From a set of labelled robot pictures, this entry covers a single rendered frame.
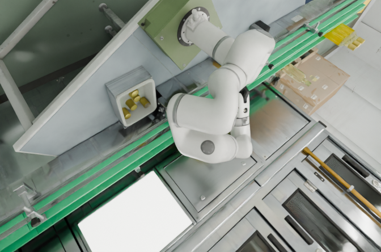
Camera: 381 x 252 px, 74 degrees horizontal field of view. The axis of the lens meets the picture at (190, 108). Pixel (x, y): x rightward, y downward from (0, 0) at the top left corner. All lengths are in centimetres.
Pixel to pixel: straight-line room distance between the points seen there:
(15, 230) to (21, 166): 42
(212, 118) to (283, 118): 111
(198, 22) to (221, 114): 46
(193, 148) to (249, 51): 29
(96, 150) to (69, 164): 12
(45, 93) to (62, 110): 74
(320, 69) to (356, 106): 133
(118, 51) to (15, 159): 87
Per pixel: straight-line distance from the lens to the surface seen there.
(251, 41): 70
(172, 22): 91
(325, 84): 536
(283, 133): 159
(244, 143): 91
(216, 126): 57
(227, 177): 134
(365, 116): 643
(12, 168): 158
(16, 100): 130
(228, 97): 57
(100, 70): 100
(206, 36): 90
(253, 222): 135
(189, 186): 130
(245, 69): 70
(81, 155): 123
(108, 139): 123
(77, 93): 103
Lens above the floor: 144
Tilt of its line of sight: 25 degrees down
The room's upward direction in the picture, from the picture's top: 136 degrees clockwise
